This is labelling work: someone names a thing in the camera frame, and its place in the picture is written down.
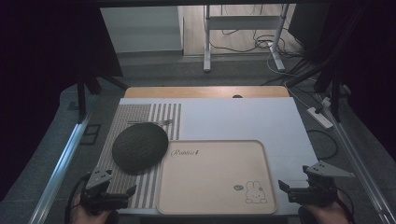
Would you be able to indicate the black stand leg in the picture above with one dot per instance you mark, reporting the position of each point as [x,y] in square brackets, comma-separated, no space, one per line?
[81,96]

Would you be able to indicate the dark round woven mat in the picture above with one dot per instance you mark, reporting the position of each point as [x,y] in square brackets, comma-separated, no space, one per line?
[140,146]

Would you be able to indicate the white metal stand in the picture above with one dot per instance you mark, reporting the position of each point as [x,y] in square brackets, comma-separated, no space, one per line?
[243,22]

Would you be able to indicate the white table sheet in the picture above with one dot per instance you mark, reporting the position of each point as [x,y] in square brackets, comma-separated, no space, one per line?
[236,119]

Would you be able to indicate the person's left hand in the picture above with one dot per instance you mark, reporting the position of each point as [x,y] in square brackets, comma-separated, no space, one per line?
[81,217]

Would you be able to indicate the aluminium rail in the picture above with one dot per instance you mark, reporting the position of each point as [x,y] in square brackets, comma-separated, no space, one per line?
[59,169]
[358,168]

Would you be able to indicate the person's right hand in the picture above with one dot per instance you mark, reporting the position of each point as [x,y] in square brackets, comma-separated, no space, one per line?
[327,215]

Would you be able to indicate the striped beige placemat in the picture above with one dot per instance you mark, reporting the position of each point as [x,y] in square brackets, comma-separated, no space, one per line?
[146,186]

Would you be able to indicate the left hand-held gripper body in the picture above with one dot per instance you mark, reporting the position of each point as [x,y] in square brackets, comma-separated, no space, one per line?
[101,196]

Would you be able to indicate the white power strip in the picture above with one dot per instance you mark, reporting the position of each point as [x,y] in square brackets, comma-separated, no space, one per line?
[320,118]

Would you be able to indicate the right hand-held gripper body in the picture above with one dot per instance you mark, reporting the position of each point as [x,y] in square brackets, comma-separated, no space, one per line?
[314,191]

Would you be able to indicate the beige tray with rabbit print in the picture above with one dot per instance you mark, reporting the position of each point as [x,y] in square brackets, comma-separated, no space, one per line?
[214,177]

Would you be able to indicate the metal fork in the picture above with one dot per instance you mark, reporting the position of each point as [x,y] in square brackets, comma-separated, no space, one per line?
[149,122]

